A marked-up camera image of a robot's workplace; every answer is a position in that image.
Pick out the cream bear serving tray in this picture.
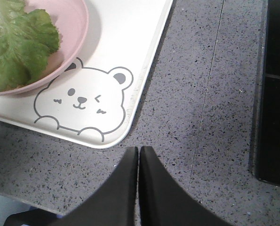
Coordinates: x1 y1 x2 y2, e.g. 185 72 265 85
0 0 172 148

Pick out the pink round plate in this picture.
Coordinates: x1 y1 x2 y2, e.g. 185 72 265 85
0 0 89 96

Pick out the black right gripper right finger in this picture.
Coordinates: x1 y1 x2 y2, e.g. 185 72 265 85
139 146 228 226

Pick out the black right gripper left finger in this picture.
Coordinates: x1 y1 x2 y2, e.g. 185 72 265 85
51 147 138 226

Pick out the green lettuce leaf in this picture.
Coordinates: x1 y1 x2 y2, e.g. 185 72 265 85
0 0 60 92

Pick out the black glass cooktop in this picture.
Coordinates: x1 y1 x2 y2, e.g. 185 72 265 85
249 0 280 187

